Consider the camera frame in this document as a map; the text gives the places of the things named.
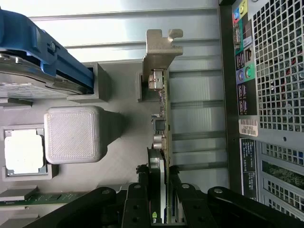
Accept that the bare green RAM stick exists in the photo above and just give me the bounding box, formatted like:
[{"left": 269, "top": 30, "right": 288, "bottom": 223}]
[{"left": 0, "top": 192, "right": 79, "bottom": 207}]

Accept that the grey printed parts rack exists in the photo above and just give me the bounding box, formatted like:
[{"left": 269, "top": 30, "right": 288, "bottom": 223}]
[{"left": 0, "top": 62, "right": 171, "bottom": 228}]

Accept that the silver CPU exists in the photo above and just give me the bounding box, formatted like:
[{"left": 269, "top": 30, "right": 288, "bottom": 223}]
[{"left": 4, "top": 129, "right": 47, "bottom": 176}]

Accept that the open black PC case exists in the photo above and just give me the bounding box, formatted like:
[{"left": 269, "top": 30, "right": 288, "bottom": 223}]
[{"left": 218, "top": 0, "right": 304, "bottom": 228}]

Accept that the hard disk blue caddy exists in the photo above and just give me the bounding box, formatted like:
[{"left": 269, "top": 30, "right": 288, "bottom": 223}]
[{"left": 0, "top": 8, "right": 95, "bottom": 99}]

